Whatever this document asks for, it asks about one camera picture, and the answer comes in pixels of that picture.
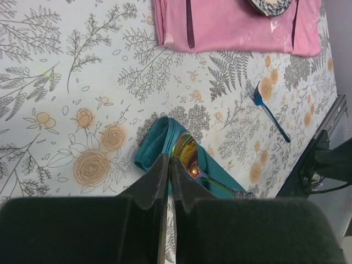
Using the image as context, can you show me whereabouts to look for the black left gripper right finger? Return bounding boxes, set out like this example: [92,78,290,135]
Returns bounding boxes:
[170,157,345,263]

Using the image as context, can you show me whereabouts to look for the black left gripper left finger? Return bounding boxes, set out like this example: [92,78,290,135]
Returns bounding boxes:
[1,154,168,263]

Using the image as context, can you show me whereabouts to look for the iridescent gold spoon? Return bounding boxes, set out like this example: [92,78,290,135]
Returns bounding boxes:
[172,133,255,199]

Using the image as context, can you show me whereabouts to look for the teal cloth napkin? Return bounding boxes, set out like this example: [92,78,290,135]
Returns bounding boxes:
[133,115,247,199]

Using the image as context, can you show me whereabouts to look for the iridescent blue fork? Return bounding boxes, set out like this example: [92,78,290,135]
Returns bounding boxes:
[252,82,291,143]

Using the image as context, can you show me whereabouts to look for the pink floral placemat cloth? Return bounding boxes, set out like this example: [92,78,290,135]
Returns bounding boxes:
[153,1,321,57]

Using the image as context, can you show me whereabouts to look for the purple metallic fork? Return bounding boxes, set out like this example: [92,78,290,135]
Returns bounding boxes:
[186,0,195,49]

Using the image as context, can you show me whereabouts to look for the purple metallic spoon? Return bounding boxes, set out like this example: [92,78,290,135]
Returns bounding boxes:
[290,0,299,54]

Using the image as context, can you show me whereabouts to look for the blue floral white plate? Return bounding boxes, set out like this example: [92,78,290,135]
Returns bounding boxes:
[248,0,292,17]

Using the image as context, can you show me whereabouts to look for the aluminium frame rail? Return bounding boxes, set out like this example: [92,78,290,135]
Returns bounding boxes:
[313,95,351,150]

